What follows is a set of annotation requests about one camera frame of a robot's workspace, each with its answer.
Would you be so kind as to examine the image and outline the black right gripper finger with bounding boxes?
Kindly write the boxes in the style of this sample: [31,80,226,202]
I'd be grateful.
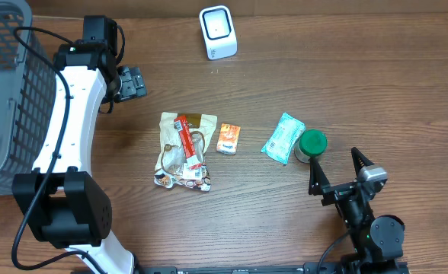
[309,158,330,196]
[351,147,374,177]

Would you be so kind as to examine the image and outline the green lid jar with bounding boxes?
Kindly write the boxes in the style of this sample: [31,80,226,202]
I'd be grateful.
[293,129,328,163]

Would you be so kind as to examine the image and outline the teal snack packet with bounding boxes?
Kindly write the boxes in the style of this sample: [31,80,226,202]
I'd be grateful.
[261,113,306,165]

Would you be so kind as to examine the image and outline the beige snack bag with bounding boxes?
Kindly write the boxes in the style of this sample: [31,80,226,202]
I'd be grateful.
[153,112,217,192]

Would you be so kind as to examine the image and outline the red stick packet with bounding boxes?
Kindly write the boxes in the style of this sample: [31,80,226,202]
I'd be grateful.
[174,116,203,170]

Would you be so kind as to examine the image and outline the orange small carton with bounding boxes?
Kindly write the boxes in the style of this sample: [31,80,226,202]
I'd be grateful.
[216,123,241,155]

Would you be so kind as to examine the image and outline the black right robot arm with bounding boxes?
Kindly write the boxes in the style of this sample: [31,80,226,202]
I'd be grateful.
[304,147,408,273]

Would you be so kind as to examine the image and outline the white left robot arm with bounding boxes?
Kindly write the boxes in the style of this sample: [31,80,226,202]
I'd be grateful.
[11,15,147,273]

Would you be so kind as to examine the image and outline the white barcode scanner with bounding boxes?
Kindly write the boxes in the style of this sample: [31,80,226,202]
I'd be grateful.
[199,5,238,60]

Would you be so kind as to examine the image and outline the grey plastic mesh basket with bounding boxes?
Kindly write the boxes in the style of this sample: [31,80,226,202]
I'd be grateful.
[0,0,56,196]

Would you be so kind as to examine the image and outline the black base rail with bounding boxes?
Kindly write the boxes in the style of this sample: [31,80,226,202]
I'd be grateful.
[134,263,410,274]

